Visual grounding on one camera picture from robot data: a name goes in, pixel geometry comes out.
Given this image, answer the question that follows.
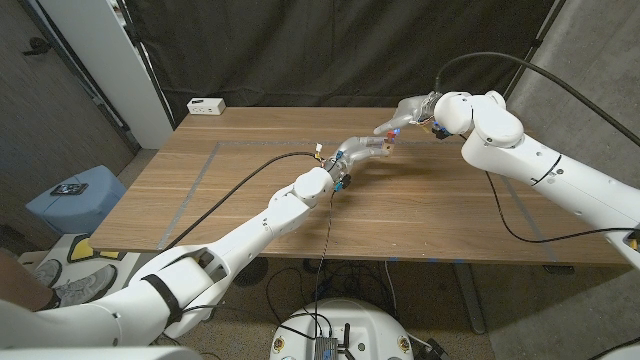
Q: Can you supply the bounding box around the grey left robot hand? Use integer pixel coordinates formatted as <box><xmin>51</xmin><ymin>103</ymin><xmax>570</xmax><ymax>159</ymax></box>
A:
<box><xmin>323</xmin><ymin>135</ymin><xmax>397</xmax><ymax>182</ymax></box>

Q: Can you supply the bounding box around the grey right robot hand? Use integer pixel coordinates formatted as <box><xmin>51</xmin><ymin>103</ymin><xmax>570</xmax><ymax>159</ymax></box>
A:
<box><xmin>372</xmin><ymin>92</ymin><xmax>444</xmax><ymax>137</ymax></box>

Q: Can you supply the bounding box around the black backdrop curtain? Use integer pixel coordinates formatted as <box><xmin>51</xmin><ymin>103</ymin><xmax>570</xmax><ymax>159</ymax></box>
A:
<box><xmin>117</xmin><ymin>0</ymin><xmax>569</xmax><ymax>126</ymax></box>

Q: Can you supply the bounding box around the black backdrop stand pole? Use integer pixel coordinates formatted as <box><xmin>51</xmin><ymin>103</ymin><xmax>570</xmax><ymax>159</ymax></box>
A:
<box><xmin>117</xmin><ymin>0</ymin><xmax>177</xmax><ymax>131</ymax></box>
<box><xmin>499</xmin><ymin>0</ymin><xmax>569</xmax><ymax>109</ymax></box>

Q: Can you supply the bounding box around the white power strip box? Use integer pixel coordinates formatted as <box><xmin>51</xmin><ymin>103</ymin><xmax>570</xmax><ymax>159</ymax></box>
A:
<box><xmin>186</xmin><ymin>97</ymin><xmax>227</xmax><ymax>116</ymax></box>

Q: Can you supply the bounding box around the round black floor fan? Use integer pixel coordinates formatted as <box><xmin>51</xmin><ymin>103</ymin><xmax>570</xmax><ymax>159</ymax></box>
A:
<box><xmin>233</xmin><ymin>257</ymin><xmax>270</xmax><ymax>288</ymax></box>

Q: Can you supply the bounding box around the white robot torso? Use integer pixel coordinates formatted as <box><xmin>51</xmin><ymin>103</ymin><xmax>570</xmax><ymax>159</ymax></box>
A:
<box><xmin>269</xmin><ymin>298</ymin><xmax>415</xmax><ymax>360</ymax></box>

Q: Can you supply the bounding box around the grey table leg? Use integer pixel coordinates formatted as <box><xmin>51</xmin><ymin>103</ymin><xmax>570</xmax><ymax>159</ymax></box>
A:
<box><xmin>452</xmin><ymin>262</ymin><xmax>486</xmax><ymax>335</ymax></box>

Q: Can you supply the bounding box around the grey electronics box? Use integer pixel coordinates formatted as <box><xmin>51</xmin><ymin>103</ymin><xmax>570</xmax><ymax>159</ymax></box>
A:
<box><xmin>313</xmin><ymin>335</ymin><xmax>340</xmax><ymax>360</ymax></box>

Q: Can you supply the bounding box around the white pillar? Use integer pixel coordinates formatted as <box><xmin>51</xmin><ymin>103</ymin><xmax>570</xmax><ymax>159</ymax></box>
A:
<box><xmin>37</xmin><ymin>0</ymin><xmax>174</xmax><ymax>150</ymax></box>

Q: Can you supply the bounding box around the blue plastic stool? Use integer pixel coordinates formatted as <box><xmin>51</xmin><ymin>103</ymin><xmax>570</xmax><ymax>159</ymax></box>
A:
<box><xmin>24</xmin><ymin>165</ymin><xmax>128</xmax><ymax>236</ymax></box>

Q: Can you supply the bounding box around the black smartphone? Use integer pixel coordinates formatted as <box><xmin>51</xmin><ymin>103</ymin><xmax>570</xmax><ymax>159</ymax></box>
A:
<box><xmin>50</xmin><ymin>182</ymin><xmax>90</xmax><ymax>197</ymax></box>

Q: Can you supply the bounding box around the grey black sneaker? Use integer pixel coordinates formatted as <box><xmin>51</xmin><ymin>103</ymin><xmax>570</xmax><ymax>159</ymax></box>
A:
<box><xmin>29</xmin><ymin>258</ymin><xmax>64</xmax><ymax>289</ymax></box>
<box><xmin>49</xmin><ymin>263</ymin><xmax>119</xmax><ymax>309</ymax></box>

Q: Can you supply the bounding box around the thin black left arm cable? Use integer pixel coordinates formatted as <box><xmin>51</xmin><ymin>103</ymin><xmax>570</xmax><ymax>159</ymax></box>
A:
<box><xmin>312</xmin><ymin>189</ymin><xmax>337</xmax><ymax>324</ymax></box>

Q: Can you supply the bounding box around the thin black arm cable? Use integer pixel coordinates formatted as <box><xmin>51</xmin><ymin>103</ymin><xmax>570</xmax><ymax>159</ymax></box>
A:
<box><xmin>483</xmin><ymin>169</ymin><xmax>640</xmax><ymax>245</ymax></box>
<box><xmin>312</xmin><ymin>189</ymin><xmax>337</xmax><ymax>324</ymax></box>

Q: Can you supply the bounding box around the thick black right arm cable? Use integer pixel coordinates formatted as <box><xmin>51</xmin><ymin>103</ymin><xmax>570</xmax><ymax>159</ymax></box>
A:
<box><xmin>433</xmin><ymin>51</ymin><xmax>640</xmax><ymax>149</ymax></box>

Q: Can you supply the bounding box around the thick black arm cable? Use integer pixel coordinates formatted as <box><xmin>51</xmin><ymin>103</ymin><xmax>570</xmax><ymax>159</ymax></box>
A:
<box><xmin>433</xmin><ymin>51</ymin><xmax>640</xmax><ymax>149</ymax></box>
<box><xmin>162</xmin><ymin>151</ymin><xmax>324</xmax><ymax>254</ymax></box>

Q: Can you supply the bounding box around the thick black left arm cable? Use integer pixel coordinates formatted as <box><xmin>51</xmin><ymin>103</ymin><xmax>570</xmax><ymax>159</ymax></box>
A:
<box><xmin>162</xmin><ymin>151</ymin><xmax>324</xmax><ymax>254</ymax></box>

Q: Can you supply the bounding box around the white floor cable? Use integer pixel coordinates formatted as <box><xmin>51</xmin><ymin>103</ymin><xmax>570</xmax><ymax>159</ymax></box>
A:
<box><xmin>383</xmin><ymin>260</ymin><xmax>400</xmax><ymax>319</ymax></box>

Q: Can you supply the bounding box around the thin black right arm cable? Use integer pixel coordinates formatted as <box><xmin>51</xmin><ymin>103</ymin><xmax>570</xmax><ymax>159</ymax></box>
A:
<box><xmin>483</xmin><ymin>169</ymin><xmax>640</xmax><ymax>245</ymax></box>

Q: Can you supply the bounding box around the black door handle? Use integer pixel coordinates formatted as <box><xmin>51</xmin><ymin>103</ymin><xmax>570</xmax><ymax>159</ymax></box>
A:
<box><xmin>21</xmin><ymin>36</ymin><xmax>53</xmax><ymax>57</ymax></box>

